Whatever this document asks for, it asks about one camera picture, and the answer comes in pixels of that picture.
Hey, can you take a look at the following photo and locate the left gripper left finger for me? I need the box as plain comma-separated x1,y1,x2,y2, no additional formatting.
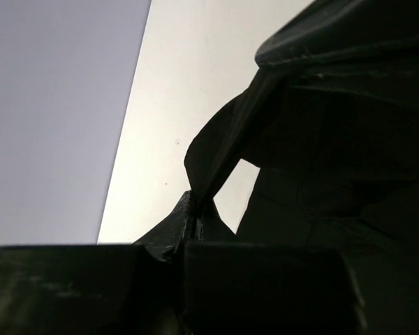
0,192,194,334

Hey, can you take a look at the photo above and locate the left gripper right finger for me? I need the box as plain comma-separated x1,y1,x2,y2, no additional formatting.
181,203,365,334

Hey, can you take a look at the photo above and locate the black long sleeve shirt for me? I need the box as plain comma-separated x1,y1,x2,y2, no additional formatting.
184,1,419,334

